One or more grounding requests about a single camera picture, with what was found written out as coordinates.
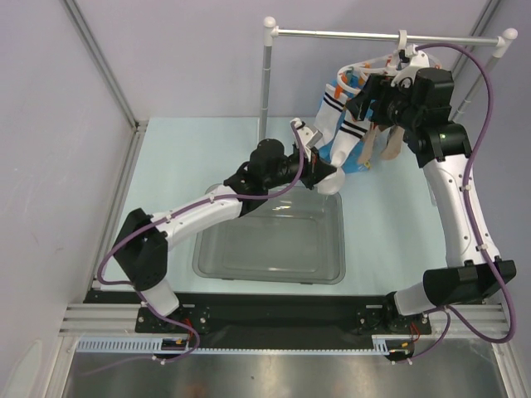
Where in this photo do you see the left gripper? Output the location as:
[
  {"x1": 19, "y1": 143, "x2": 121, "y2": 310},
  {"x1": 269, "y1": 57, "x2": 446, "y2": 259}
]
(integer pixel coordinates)
[{"x1": 264, "y1": 146, "x2": 336, "y2": 191}]

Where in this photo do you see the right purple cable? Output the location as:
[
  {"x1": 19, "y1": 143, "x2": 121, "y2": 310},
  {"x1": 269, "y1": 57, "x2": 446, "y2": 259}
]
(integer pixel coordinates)
[{"x1": 389, "y1": 42, "x2": 517, "y2": 366}]

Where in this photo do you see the white round peg hanger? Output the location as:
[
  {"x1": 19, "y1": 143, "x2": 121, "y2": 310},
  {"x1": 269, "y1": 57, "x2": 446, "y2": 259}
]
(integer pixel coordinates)
[{"x1": 335, "y1": 30, "x2": 441, "y2": 97}]

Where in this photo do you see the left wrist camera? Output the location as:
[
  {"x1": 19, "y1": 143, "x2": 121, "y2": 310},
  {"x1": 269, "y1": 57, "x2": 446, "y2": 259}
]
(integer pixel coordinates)
[{"x1": 290, "y1": 118, "x2": 323, "y2": 158}]

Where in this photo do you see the white metal drying rack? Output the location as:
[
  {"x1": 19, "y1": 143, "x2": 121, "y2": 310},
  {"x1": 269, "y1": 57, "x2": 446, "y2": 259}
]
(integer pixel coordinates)
[{"x1": 258, "y1": 17, "x2": 518, "y2": 139}]

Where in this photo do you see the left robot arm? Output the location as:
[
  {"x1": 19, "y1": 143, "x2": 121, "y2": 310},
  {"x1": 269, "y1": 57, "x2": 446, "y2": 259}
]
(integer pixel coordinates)
[{"x1": 111, "y1": 139, "x2": 345, "y2": 332}]

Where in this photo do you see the beige red reindeer sock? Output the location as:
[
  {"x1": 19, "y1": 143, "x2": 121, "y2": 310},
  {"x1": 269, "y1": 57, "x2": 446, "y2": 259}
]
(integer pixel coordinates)
[
  {"x1": 358, "y1": 124, "x2": 378, "y2": 165},
  {"x1": 380, "y1": 126, "x2": 405, "y2": 161}
]

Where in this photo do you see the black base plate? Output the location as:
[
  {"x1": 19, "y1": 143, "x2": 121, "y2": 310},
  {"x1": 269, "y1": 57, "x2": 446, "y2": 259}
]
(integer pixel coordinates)
[{"x1": 82, "y1": 289, "x2": 486, "y2": 350}]

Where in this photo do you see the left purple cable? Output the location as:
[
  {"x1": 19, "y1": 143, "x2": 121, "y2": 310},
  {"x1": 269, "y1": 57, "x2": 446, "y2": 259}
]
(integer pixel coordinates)
[{"x1": 80, "y1": 122, "x2": 316, "y2": 376}]

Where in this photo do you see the blue space-print cloth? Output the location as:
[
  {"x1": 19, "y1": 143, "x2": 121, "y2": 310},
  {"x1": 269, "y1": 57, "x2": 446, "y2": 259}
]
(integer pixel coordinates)
[{"x1": 314, "y1": 80, "x2": 369, "y2": 174}]

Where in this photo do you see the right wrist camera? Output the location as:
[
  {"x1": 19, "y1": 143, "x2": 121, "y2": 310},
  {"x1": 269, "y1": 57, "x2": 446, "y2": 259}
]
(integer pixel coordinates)
[{"x1": 391, "y1": 45, "x2": 430, "y2": 87}]

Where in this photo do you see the clear plastic bin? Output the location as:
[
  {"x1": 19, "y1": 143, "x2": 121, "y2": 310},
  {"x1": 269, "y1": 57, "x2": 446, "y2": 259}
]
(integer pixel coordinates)
[{"x1": 192, "y1": 186, "x2": 346, "y2": 284}]

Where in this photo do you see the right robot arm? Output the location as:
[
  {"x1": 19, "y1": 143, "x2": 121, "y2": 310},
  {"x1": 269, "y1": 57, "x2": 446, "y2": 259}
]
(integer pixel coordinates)
[{"x1": 346, "y1": 67, "x2": 516, "y2": 332}]

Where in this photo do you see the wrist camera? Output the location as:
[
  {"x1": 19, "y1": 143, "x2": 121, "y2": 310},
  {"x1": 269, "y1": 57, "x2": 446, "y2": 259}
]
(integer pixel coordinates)
[
  {"x1": 391, "y1": 45, "x2": 430, "y2": 87},
  {"x1": 290, "y1": 118, "x2": 323, "y2": 158}
]

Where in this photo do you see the purple cable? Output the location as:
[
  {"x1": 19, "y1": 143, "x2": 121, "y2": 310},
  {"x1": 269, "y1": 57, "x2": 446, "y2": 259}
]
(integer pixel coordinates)
[
  {"x1": 389, "y1": 42, "x2": 517, "y2": 366},
  {"x1": 80, "y1": 122, "x2": 316, "y2": 376}
]

